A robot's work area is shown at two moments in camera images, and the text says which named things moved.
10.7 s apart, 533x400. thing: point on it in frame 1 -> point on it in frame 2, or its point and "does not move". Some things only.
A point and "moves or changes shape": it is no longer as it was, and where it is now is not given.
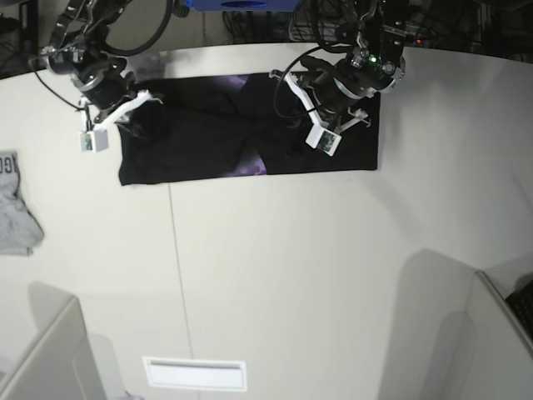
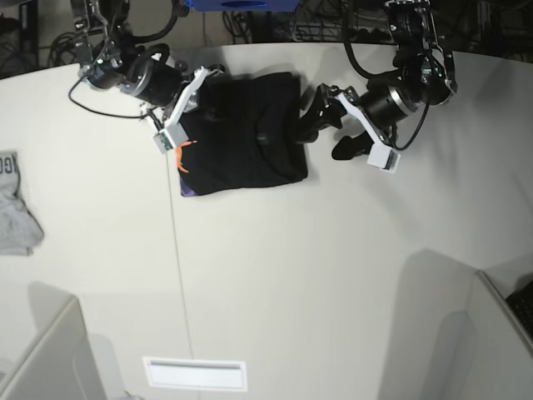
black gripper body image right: (335, 85) -> (382, 102)
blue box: (242, 6) does not move
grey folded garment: (19, 230) does not move
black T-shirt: (236, 125) moves or changes shape
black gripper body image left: (105, 85) -> (156, 77)
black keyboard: (521, 302) does not move
